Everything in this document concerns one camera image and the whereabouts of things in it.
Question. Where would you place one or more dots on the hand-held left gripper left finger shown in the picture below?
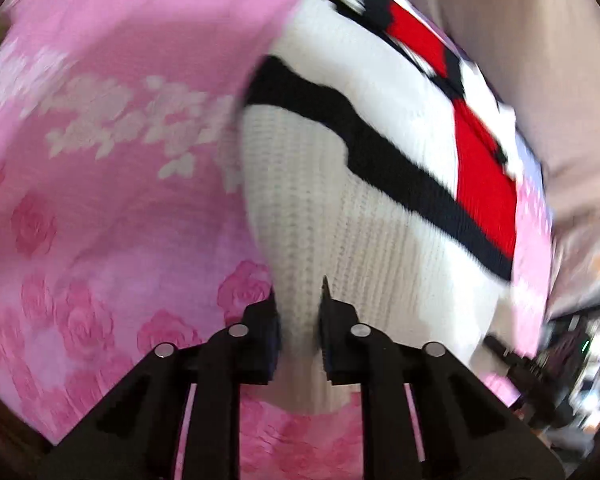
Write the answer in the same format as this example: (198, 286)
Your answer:
(272, 342)

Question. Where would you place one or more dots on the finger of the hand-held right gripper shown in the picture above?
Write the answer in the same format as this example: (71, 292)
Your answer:
(517, 367)

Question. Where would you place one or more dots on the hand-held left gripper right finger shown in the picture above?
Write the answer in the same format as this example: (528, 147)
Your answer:
(325, 345)

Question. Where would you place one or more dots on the pink floral bed sheet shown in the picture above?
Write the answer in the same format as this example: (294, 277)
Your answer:
(115, 170)

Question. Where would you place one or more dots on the white black red knit sweater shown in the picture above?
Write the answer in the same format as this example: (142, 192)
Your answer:
(370, 170)

